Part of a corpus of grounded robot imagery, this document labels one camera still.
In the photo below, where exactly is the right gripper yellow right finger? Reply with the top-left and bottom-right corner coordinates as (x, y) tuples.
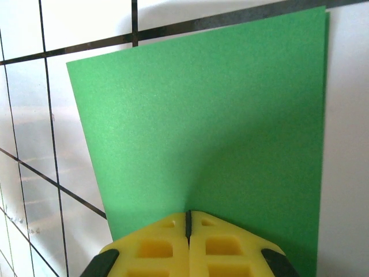
(187, 209), (300, 277)

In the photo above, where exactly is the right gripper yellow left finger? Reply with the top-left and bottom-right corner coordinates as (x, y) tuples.
(83, 212), (190, 277)

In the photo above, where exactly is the green paper sheet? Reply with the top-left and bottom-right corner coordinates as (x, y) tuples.
(66, 5), (331, 277)

